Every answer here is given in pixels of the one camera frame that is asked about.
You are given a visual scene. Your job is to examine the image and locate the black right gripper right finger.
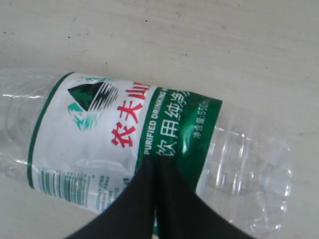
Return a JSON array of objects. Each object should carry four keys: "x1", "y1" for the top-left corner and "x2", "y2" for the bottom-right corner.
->
[{"x1": 156, "y1": 159, "x2": 252, "y2": 239}]

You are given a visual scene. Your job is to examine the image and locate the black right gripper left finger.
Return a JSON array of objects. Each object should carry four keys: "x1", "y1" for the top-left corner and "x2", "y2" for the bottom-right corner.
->
[{"x1": 67, "y1": 157, "x2": 155, "y2": 239}]

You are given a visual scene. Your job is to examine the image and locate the clear plastic water bottle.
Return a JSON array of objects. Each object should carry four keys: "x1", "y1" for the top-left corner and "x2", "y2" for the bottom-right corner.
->
[{"x1": 0, "y1": 69, "x2": 292, "y2": 237}]

